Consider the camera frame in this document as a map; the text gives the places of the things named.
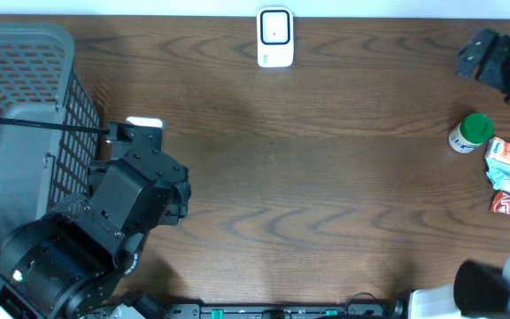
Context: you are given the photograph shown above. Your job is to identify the green lid jar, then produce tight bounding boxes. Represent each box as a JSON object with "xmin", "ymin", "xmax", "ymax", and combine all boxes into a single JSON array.
[{"xmin": 448, "ymin": 113, "xmax": 495, "ymax": 153}]

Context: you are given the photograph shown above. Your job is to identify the black left camera cable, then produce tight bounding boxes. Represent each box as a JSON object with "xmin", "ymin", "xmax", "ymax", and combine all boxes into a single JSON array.
[{"xmin": 0, "ymin": 117, "xmax": 111, "ymax": 135}]

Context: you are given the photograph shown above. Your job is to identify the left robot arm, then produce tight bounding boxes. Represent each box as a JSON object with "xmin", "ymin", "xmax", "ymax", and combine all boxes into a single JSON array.
[{"xmin": 0, "ymin": 122, "xmax": 191, "ymax": 318}]

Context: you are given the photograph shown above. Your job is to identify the orange chocolate bar wrapper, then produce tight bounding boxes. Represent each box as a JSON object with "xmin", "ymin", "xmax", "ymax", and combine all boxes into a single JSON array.
[{"xmin": 490, "ymin": 191, "xmax": 510, "ymax": 215}]

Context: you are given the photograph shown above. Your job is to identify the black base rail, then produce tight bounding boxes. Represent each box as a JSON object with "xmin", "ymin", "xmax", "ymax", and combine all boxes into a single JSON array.
[{"xmin": 81, "ymin": 302, "xmax": 398, "ymax": 319}]

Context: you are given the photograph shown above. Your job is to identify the grey plastic mesh basket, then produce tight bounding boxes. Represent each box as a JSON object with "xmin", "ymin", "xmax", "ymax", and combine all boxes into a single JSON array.
[{"xmin": 0, "ymin": 22, "xmax": 101, "ymax": 245}]

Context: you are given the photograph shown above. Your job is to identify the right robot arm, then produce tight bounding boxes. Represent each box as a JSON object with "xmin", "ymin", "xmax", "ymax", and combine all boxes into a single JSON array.
[{"xmin": 381, "ymin": 29, "xmax": 510, "ymax": 318}]

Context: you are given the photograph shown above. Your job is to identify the orange white tissue pack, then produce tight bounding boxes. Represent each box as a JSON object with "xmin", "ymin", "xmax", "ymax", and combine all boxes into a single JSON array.
[{"xmin": 484, "ymin": 136, "xmax": 510, "ymax": 165}]

